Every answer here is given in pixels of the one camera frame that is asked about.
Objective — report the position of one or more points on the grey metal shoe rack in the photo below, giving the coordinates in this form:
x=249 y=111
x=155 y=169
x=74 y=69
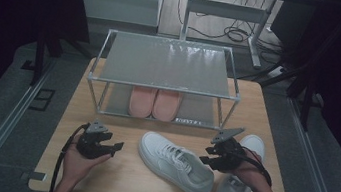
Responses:
x=166 y=63

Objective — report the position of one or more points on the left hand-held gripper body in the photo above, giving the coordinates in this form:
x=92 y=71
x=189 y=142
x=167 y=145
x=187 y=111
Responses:
x=91 y=145

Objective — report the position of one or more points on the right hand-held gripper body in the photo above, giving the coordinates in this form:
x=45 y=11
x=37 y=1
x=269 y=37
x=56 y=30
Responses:
x=231 y=155

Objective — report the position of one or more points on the person's left hand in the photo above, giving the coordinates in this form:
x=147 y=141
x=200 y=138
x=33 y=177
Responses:
x=81 y=167

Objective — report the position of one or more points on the black metal stand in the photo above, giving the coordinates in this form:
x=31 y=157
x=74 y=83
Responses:
x=307 y=105
x=40 y=57

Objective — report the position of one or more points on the white desk frame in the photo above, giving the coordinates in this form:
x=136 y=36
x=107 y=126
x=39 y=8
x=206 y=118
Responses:
x=227 y=9

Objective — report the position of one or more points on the white power strip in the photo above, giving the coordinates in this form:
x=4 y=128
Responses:
x=277 y=71

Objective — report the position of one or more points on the person's right hand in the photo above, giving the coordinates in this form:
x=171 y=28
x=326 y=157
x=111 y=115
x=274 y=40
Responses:
x=253 y=176

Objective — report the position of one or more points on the white sneaker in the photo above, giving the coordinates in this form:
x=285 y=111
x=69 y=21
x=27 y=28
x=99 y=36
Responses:
x=154 y=146
x=254 y=143

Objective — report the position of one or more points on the aluminium floor rail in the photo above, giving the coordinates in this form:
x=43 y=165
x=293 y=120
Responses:
x=314 y=183
x=1 y=133

